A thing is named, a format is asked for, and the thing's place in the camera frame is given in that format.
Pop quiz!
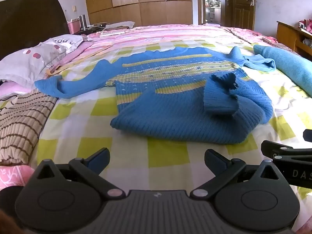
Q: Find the blue knit sweater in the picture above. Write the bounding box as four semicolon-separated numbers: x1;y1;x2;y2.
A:
34;46;277;144

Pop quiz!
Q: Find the pink patterned cloth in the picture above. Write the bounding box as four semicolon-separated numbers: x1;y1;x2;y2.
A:
0;165;35;191

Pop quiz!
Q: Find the wooden wardrobe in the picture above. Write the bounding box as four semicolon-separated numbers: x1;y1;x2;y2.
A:
83;0;199;28

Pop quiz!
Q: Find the dark wooden headboard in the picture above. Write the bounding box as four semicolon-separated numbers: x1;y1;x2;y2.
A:
0;0;70;61

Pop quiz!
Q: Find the wooden desk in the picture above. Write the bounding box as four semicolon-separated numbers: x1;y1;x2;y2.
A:
277;21;312;59

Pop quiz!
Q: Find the brown wooden door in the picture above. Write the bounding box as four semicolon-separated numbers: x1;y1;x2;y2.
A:
224;0;256;30

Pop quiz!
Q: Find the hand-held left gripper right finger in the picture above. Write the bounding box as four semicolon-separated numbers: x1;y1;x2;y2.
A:
191;149;288;199

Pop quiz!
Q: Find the metal thermos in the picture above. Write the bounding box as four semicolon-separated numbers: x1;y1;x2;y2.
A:
78;15;88;30

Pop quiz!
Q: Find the pink floral bedding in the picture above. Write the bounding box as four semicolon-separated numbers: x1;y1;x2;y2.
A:
299;19;312;33

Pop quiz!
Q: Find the teal folded blanket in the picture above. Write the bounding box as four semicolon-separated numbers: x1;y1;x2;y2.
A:
253;44;312;91

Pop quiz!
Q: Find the pink striped quilt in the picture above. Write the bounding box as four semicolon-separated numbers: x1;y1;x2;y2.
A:
47;24;278;75

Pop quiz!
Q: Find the brown striped cloth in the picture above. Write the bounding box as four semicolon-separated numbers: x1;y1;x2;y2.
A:
0;89;58;164

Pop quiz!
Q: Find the white dotted pillow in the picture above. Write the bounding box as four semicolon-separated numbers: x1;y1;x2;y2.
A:
0;35;83;88

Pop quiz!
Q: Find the white crumpled cloth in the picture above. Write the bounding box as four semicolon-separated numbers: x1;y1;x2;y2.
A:
102;21;135;31

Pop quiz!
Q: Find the pink box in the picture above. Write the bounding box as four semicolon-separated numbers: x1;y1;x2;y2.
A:
68;19;81;35

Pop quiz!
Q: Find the green checked bed sheet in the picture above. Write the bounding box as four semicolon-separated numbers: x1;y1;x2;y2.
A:
0;40;312;200

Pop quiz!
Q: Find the white flat strip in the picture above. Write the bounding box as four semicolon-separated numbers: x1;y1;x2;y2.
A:
99;30;127;37

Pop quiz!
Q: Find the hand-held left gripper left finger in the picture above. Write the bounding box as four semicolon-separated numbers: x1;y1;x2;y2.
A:
27;148;123;199

